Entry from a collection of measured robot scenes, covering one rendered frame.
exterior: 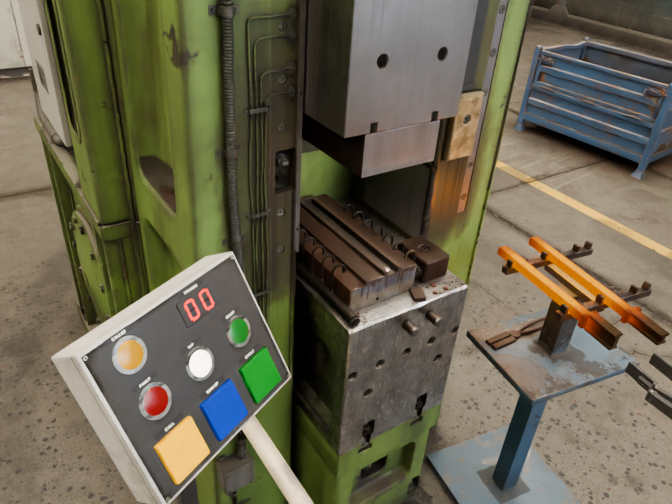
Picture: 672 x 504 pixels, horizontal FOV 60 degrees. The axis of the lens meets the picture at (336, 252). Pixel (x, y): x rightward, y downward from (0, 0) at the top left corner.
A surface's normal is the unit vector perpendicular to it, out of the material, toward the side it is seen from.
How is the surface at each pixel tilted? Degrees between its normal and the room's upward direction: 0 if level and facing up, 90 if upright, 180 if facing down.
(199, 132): 90
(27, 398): 0
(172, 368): 60
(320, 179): 90
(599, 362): 0
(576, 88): 89
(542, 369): 0
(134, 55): 90
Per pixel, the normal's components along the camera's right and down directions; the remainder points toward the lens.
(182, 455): 0.77, -0.13
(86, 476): 0.06, -0.84
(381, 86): 0.55, 0.48
